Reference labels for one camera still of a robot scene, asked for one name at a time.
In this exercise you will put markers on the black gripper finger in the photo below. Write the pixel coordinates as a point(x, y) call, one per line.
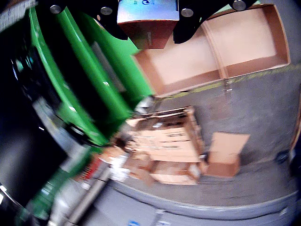
point(202, 9)
point(98, 9)

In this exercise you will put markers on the red box silver top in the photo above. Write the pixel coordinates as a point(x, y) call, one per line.
point(148, 30)

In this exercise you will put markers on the empty cardboard box with flaps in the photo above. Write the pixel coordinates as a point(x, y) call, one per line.
point(225, 153)

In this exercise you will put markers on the taped cardboard box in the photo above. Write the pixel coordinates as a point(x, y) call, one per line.
point(174, 174)

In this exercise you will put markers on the green metal shelf unit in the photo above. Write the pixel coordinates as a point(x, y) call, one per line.
point(94, 82)

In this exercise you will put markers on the stack of shipping cartons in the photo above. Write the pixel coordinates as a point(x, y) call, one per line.
point(164, 139)

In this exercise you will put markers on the crumpled white plastic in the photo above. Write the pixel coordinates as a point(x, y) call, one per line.
point(120, 167)

